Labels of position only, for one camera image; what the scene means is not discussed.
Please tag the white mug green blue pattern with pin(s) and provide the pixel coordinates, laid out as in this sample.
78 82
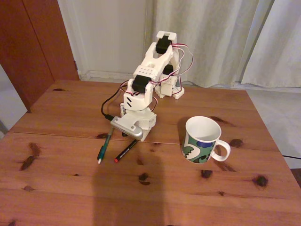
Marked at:
200 150

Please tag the green transparent pen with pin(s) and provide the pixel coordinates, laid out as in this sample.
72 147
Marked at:
104 148

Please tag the cream curtain panel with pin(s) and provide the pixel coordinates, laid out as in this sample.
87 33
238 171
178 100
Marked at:
211 35

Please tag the silver camera box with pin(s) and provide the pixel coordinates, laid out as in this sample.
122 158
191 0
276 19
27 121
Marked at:
128 131

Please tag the white curtain panel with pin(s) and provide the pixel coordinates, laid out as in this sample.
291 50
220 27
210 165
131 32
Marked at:
282 47

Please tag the black pen red cap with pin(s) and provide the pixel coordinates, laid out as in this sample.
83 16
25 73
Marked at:
124 150

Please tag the brown wooden cabinet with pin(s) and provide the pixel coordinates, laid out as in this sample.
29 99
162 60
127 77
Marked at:
28 47

